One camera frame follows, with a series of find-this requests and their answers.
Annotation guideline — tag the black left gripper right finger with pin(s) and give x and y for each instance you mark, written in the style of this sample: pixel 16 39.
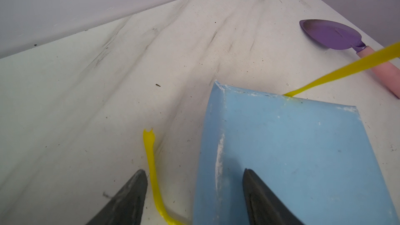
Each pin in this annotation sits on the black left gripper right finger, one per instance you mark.
pixel 262 205

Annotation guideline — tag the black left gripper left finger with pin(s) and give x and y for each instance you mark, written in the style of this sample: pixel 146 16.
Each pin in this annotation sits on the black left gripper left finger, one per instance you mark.
pixel 125 207

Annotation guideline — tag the light blue gift box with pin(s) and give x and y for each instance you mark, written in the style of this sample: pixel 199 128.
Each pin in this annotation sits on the light blue gift box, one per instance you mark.
pixel 315 157

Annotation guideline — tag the yellow ribbon of blue box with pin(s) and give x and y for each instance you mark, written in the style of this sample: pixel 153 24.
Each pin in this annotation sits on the yellow ribbon of blue box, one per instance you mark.
pixel 367 62

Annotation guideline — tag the purple trowel pink handle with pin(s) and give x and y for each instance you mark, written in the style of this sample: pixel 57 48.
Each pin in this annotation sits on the purple trowel pink handle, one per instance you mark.
pixel 337 36

